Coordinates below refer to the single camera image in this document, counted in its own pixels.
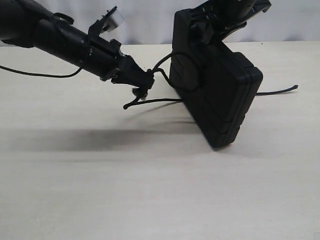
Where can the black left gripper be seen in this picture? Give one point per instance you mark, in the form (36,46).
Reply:
(106,61)

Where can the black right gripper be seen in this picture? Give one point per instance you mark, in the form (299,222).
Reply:
(217,19)

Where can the black plastic carrying case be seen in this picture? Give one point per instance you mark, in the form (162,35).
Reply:
(227,80)

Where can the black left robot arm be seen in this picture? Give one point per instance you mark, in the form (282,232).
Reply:
(28,24)

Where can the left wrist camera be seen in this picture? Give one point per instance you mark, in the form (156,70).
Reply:
(110,21)

